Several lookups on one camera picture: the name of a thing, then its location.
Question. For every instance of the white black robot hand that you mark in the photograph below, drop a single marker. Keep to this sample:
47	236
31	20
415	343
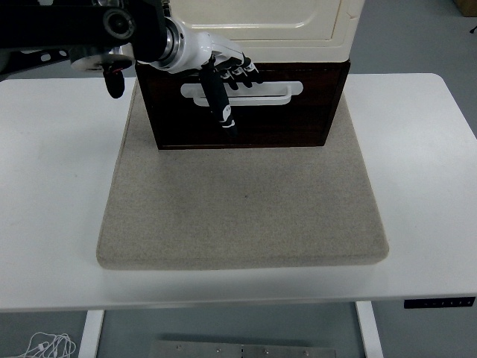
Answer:
194	50

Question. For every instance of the dark brown wooden drawer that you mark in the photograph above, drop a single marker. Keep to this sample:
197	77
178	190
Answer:
283	127

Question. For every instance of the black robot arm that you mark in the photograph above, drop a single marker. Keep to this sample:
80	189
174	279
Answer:
74	26

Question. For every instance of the cream plastic cabinet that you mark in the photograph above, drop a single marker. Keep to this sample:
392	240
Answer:
298	48

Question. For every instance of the beige fabric mat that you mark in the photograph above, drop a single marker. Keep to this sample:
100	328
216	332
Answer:
242	209

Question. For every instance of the cardboard box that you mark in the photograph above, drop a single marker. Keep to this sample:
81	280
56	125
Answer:
467	6

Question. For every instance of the white table leg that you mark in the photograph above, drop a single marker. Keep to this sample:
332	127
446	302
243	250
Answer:
91	335
370	332

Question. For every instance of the black table control panel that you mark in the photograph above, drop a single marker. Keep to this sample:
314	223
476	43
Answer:
439	303

